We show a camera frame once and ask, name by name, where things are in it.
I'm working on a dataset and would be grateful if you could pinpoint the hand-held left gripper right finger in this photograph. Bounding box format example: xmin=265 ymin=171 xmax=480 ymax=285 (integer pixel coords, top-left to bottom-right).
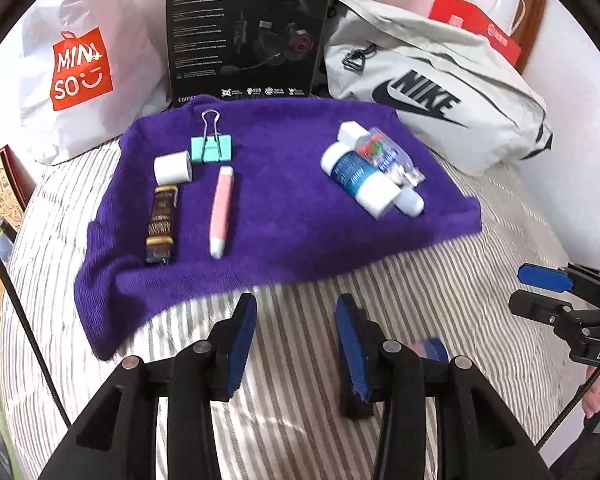
xmin=334 ymin=294 xmax=556 ymax=480

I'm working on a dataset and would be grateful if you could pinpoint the small blue container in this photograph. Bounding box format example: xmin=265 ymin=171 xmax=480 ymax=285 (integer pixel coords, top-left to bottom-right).
xmin=412 ymin=337 xmax=449 ymax=363

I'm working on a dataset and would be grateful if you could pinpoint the grey sling bag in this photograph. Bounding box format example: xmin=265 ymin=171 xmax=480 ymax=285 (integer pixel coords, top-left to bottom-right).
xmin=322 ymin=0 xmax=554 ymax=176

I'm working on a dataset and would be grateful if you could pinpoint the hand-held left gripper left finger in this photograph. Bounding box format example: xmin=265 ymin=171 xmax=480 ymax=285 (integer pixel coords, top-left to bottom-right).
xmin=39 ymin=292 xmax=258 ymax=480

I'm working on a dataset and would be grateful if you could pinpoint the green binder clip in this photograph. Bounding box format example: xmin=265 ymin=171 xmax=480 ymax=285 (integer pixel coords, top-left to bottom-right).
xmin=189 ymin=109 xmax=236 ymax=163

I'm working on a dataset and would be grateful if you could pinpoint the person's right forearm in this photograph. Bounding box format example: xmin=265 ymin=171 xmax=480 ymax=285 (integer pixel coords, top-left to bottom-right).
xmin=550 ymin=427 xmax=600 ymax=480

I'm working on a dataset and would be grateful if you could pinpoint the white blue bottle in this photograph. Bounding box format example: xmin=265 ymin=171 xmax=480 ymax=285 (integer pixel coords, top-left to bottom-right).
xmin=320 ymin=141 xmax=401 ymax=219

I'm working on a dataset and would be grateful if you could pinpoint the striped bed sheet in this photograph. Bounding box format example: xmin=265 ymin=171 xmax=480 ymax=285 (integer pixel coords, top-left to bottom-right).
xmin=0 ymin=135 xmax=596 ymax=480

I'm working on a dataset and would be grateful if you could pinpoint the white charger cube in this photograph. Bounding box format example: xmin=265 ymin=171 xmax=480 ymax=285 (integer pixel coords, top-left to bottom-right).
xmin=336 ymin=120 xmax=370 ymax=150

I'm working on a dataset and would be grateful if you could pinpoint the clear plastic packet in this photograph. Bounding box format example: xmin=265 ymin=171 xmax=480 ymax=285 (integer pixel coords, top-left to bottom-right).
xmin=352 ymin=127 xmax=426 ymax=191

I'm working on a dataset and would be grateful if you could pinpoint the white tape roll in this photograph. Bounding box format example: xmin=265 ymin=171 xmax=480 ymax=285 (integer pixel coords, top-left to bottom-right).
xmin=153 ymin=151 xmax=193 ymax=186

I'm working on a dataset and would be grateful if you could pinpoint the small bottle with pale cap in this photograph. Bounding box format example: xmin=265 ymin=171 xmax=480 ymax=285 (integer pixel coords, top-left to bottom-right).
xmin=392 ymin=187 xmax=426 ymax=218

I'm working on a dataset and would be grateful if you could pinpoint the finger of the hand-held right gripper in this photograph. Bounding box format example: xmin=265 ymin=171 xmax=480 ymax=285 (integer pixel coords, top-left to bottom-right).
xmin=517 ymin=262 xmax=573 ymax=293
xmin=508 ymin=288 xmax=583 ymax=331

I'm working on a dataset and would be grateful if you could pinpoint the red paper bag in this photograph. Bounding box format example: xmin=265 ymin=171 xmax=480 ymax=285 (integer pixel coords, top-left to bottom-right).
xmin=429 ymin=0 xmax=523 ymax=73

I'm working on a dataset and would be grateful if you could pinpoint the white shopping bag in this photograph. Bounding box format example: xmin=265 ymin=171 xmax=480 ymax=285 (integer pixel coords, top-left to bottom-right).
xmin=0 ymin=0 xmax=168 ymax=166

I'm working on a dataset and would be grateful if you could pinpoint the brown patterned box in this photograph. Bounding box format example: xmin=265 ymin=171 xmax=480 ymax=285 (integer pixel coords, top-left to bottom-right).
xmin=0 ymin=145 xmax=32 ymax=241

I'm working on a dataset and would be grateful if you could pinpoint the purple towel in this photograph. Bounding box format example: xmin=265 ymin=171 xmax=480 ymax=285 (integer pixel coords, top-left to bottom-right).
xmin=74 ymin=95 xmax=483 ymax=361

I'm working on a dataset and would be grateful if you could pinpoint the brown wooden board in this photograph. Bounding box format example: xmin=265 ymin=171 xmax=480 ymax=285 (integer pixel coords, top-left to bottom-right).
xmin=514 ymin=0 xmax=547 ymax=63

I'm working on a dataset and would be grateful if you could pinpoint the black cable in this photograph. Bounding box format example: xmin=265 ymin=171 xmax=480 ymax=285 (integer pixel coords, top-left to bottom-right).
xmin=534 ymin=340 xmax=600 ymax=452
xmin=0 ymin=237 xmax=73 ymax=428

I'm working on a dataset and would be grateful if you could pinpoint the black gold tube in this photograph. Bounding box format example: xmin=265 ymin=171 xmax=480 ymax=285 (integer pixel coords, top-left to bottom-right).
xmin=145 ymin=185 xmax=181 ymax=266

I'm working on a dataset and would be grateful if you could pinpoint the pink pen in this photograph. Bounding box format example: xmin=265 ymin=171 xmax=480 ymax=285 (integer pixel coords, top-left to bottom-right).
xmin=209 ymin=166 xmax=236 ymax=260

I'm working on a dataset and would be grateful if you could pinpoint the black headset box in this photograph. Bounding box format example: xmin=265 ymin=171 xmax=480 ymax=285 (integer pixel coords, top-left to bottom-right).
xmin=166 ymin=0 xmax=335 ymax=108

